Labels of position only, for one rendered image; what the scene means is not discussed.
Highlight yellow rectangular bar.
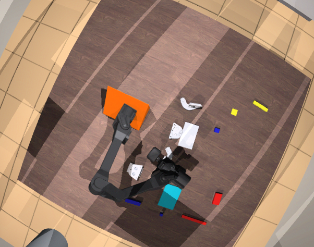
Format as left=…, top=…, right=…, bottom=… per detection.
left=253, top=101, right=268, bottom=112

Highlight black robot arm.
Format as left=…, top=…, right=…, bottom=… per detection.
left=88, top=103, right=191, bottom=202

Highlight teal rectangular plate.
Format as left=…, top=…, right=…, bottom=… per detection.
left=158, top=184, right=182, bottom=210

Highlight yellow square block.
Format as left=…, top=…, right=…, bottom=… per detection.
left=231, top=109, right=237, bottom=116

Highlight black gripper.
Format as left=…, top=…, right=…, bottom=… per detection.
left=147, top=147, right=186, bottom=172

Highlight white housing plate with two holes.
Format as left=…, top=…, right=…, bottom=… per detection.
left=129, top=164, right=143, bottom=180

